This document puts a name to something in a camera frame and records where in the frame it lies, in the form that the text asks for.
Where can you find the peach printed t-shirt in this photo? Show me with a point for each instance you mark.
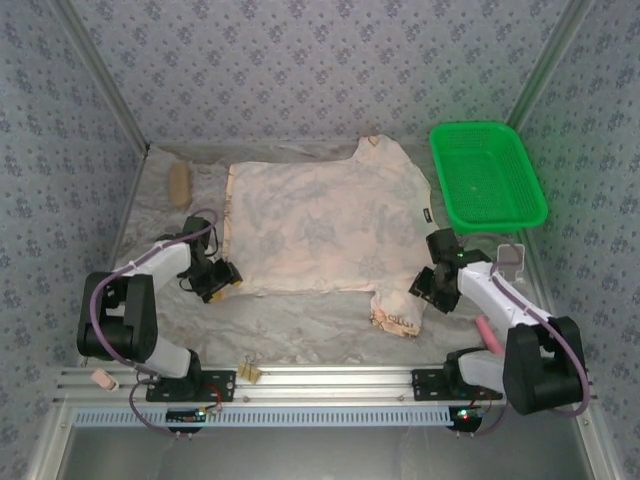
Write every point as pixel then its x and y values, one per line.
pixel 310 225

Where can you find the green plastic mesh basket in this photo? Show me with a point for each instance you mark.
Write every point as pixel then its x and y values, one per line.
pixel 485 175

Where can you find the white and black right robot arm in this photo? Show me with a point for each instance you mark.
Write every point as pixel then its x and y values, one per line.
pixel 540 370

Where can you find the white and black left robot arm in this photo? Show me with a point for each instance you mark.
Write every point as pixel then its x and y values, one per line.
pixel 120 320

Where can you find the pink toy microphone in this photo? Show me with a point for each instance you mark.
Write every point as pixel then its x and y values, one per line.
pixel 487 332

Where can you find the white phone stand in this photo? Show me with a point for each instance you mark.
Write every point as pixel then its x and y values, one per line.
pixel 510 257

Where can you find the gold binder clip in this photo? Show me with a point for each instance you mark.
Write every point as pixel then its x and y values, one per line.
pixel 249 372

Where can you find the tan oblong brush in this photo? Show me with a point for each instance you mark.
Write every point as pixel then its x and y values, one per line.
pixel 179 185

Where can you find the small left circuit board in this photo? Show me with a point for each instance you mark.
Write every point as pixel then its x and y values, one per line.
pixel 185 416

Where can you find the small circuit board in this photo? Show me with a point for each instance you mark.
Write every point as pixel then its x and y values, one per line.
pixel 185 416
pixel 467 416

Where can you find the small right circuit board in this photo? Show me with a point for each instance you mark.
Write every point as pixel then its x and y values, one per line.
pixel 467 416

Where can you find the small pink and white eraser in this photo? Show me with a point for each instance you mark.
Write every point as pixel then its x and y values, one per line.
pixel 104 378

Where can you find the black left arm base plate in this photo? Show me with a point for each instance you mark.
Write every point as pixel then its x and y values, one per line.
pixel 220 385

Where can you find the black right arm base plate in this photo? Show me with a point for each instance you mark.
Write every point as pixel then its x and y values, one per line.
pixel 425 385

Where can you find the aluminium mounting rail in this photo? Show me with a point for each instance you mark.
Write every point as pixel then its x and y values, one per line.
pixel 325 382

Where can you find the aluminium frame post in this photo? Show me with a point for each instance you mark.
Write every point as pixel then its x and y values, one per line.
pixel 541 75
pixel 102 75

